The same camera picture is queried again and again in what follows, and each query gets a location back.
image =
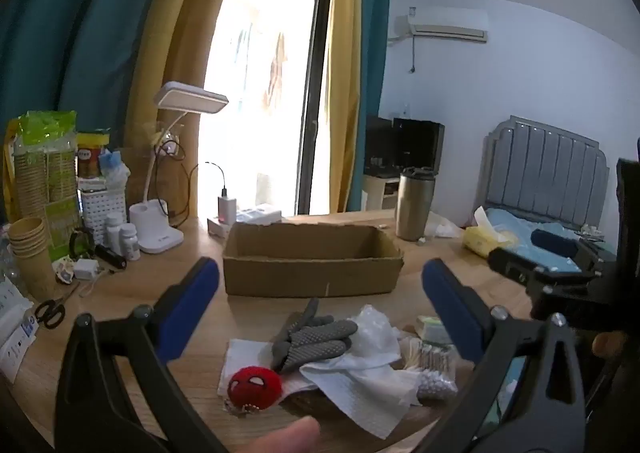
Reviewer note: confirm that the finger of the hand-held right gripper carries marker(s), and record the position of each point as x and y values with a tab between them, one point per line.
552	242
510	264

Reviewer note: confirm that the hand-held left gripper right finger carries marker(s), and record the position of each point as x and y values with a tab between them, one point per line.
450	308

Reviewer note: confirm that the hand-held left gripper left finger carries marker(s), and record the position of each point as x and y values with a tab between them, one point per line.
192	305

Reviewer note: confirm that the white textured cloth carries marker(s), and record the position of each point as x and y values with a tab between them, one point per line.
365	393

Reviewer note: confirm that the cardboard box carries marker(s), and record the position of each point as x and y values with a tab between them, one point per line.
310	278

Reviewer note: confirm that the grey knobbed glove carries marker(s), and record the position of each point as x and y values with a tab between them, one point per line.
315	343

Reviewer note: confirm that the person's right hand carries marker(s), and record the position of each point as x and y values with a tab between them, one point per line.
607	344

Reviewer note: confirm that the person's left hand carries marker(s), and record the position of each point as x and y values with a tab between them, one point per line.
280	437

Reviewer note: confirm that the green and white packet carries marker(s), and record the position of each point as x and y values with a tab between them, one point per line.
432	328

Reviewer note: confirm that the blue bedding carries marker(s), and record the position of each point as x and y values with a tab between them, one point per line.
520	233

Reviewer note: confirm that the yellow tissue pack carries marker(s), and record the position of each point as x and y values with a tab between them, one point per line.
482	240

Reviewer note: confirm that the cotton swab pack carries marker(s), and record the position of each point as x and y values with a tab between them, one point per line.
425	355

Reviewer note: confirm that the grey padded headboard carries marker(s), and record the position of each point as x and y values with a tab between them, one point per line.
540	173

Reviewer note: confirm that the white plastic bag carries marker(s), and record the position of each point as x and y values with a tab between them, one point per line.
445	228

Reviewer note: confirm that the bag of white beads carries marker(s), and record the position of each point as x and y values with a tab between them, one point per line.
437	385

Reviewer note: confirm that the white desk lamp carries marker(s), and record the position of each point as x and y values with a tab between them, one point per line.
155	233

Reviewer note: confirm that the white pill bottle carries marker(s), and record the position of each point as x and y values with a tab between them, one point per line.
130	243
114	233

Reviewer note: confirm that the black flashlight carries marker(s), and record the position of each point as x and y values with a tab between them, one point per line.
111	257

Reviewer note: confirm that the steel tumbler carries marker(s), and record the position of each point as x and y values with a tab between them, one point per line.
414	213

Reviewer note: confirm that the white charger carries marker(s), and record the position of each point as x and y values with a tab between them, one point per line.
226	208

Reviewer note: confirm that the white power adapter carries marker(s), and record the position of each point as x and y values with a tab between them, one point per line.
86	270

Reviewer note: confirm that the white perforated basket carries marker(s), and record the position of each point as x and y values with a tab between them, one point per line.
100	208

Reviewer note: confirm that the white cabinet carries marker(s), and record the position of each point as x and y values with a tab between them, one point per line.
375	193

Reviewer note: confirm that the black scissors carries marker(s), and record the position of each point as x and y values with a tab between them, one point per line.
50	313

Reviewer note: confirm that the stack of paper cups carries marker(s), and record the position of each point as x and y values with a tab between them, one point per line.
32	263

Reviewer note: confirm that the yellow can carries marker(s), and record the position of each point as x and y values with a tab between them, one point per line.
90	158

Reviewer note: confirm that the white power strip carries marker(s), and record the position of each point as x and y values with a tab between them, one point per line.
15	338

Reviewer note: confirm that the green packet of paper cups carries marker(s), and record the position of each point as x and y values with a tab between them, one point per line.
45	168

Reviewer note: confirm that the glass balcony door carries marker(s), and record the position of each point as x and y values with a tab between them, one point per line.
260	83

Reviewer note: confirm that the white air conditioner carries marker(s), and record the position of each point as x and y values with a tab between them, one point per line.
447	25

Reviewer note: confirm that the teal curtain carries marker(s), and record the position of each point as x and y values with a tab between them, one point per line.
372	58
60	33

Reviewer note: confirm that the yellow curtain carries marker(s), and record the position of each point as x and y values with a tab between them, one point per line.
347	58
165	33

